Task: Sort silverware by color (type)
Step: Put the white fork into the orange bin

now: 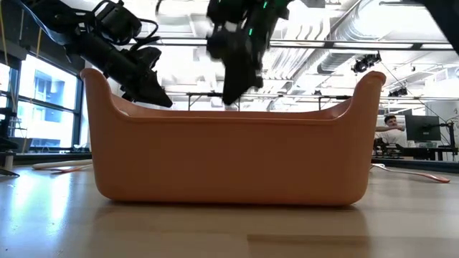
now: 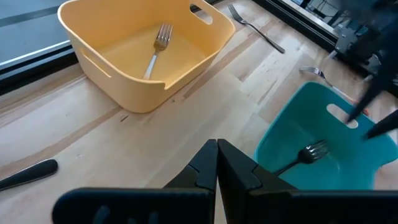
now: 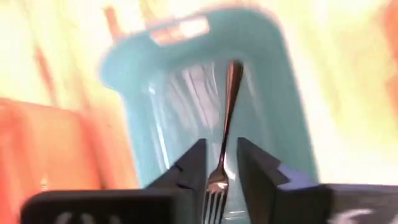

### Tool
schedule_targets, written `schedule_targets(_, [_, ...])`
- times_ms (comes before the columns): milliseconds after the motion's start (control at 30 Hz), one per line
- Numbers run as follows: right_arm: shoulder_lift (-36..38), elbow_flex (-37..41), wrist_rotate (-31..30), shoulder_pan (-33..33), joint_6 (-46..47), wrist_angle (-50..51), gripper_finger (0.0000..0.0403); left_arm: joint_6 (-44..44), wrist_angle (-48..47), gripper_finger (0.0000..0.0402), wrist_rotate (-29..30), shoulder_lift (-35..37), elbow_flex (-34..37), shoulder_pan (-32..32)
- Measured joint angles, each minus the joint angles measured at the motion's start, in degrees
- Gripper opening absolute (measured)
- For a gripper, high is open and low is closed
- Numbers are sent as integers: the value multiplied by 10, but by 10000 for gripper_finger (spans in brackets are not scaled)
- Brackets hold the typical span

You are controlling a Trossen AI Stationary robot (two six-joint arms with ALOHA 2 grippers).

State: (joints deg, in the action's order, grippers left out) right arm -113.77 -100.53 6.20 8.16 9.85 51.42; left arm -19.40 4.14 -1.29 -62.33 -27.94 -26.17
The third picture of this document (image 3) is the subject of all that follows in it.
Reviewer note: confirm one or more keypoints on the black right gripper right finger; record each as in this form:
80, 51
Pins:
264, 193

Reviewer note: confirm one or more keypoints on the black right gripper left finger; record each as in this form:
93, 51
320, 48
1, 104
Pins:
174, 205

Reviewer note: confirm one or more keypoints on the teal plastic bin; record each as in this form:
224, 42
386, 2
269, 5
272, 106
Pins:
273, 109

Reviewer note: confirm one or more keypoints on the orange plastic bin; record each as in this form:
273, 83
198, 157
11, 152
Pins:
46, 149

